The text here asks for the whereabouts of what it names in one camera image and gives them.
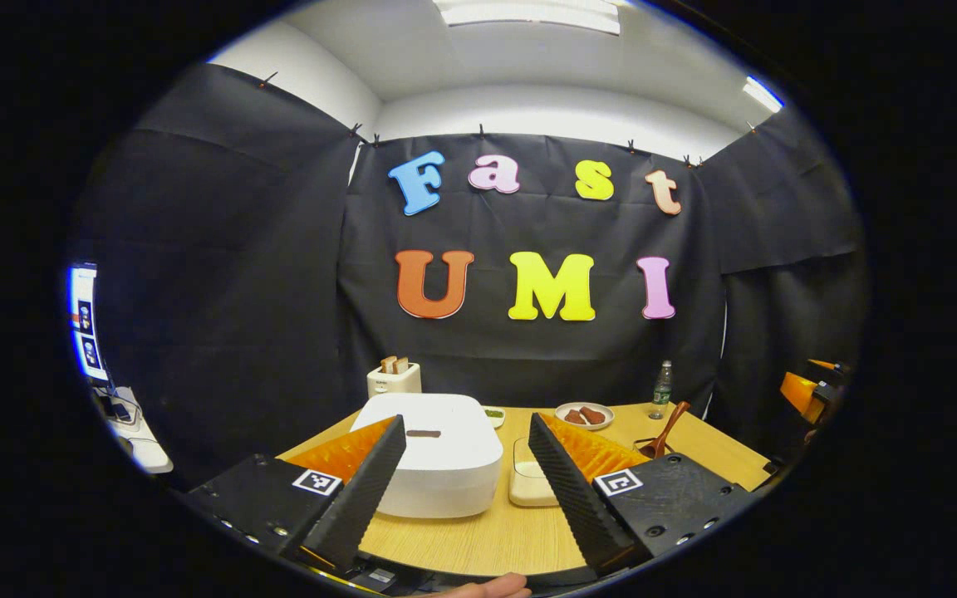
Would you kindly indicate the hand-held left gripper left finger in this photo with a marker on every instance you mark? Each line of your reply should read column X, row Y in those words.
column 366, row 490

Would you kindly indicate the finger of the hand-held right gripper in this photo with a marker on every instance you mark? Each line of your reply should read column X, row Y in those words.
column 825, row 365
column 801, row 394

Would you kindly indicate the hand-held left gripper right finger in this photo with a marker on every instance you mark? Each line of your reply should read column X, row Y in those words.
column 574, row 498

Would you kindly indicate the clear container of rice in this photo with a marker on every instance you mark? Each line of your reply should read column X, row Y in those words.
column 528, row 486

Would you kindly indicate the white rice cooker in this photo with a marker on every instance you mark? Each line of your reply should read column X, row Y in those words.
column 445, row 465

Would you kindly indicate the brown wooden spoon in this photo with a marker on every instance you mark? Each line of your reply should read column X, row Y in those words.
column 674, row 419

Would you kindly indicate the white round plate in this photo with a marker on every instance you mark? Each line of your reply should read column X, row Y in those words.
column 603, row 423

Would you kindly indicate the brown meat piece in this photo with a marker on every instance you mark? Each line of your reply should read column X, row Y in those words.
column 594, row 414
column 574, row 417

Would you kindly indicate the white toaster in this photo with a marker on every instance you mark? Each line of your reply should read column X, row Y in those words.
column 394, row 384

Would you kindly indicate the white divided condiment tray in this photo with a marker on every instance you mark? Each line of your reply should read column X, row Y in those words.
column 495, row 415

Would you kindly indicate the clear plastic water bottle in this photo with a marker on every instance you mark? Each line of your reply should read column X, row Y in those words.
column 662, row 394

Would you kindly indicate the white side desk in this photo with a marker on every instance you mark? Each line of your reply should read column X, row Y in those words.
column 146, row 453

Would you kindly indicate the black backdrop cloth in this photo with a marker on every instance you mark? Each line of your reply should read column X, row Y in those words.
column 238, row 249

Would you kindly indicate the small ceiling light panel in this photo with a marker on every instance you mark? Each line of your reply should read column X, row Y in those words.
column 763, row 93

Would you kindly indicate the computer monitor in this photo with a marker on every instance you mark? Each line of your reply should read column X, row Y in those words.
column 86, row 328

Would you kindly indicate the large ceiling light panel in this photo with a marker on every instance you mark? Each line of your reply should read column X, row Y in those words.
column 528, row 15

